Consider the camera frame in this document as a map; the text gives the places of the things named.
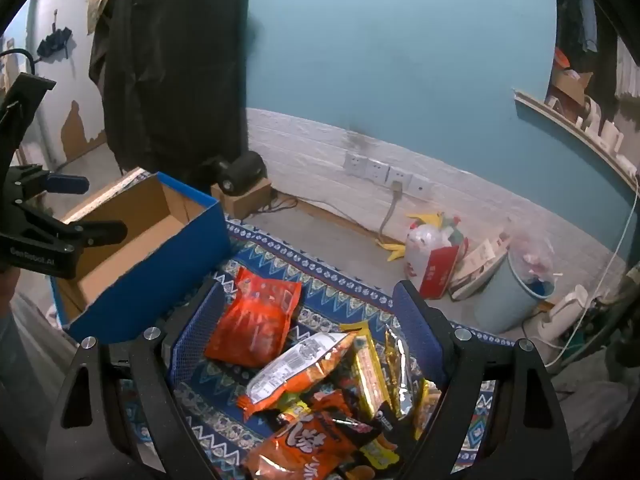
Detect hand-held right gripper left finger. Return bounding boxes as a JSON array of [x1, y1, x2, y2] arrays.
[[42, 275, 226, 480]]

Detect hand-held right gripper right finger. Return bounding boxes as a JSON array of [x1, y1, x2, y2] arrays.
[[392, 280, 573, 480]]

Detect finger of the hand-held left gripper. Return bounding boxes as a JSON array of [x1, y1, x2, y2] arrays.
[[10, 200, 129, 256], [7, 164, 91, 201]]

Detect red snack packet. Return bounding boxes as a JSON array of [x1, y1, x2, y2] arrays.
[[204, 267, 304, 368]]

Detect blue cardboard box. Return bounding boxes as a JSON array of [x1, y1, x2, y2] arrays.
[[50, 171, 232, 345]]

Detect white orange snack packet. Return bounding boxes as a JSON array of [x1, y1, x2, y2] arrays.
[[236, 331, 358, 422]]

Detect orange black snack packet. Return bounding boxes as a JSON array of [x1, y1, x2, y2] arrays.
[[242, 395, 401, 480]]

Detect gold silver snack packet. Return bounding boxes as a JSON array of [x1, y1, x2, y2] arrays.
[[384, 327, 426, 421]]

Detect small gold snack packet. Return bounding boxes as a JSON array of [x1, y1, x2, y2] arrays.
[[414, 379, 444, 442]]

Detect banana peel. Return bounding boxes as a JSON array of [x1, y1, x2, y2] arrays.
[[376, 241, 407, 262]]

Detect white plastic bag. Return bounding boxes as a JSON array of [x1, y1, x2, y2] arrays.
[[404, 212, 463, 281]]

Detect light blue trash bin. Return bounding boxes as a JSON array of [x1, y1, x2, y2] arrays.
[[472, 247, 557, 333]]

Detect white paper carton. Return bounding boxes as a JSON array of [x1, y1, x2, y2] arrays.
[[450, 232, 511, 301]]

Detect white peeling door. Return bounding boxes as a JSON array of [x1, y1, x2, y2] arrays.
[[27, 0, 121, 166]]

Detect blue patterned mat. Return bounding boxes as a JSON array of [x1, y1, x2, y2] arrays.
[[60, 167, 518, 480]]

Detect yellow plastic piece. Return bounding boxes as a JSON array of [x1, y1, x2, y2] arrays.
[[407, 212, 446, 228]]

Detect clear plastic bin bag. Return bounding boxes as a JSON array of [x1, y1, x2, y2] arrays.
[[510, 230, 558, 286]]

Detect black folded umbrella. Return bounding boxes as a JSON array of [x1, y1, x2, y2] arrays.
[[37, 10, 76, 61]]

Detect white plastic appliance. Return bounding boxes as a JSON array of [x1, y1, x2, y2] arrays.
[[530, 285, 591, 356]]

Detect black cylindrical speaker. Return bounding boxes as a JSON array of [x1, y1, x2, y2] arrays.
[[215, 151, 267, 196]]

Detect black hanging garment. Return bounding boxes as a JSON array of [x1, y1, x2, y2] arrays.
[[89, 0, 251, 181]]

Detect white cup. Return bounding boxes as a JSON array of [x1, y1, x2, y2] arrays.
[[600, 120, 623, 151]]

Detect white jar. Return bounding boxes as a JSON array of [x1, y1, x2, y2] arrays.
[[575, 97, 603, 131]]

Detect dark hanging clothes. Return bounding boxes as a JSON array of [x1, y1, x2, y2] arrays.
[[555, 0, 640, 101]]

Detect grey plug cable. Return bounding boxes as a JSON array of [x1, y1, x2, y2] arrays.
[[377, 180, 403, 246]]

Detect black floor cable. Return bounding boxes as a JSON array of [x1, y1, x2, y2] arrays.
[[257, 192, 301, 213]]

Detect white cable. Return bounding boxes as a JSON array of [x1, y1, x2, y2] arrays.
[[542, 180, 640, 368]]

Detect white wall shelf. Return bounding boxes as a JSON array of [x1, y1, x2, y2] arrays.
[[514, 89, 640, 186]]

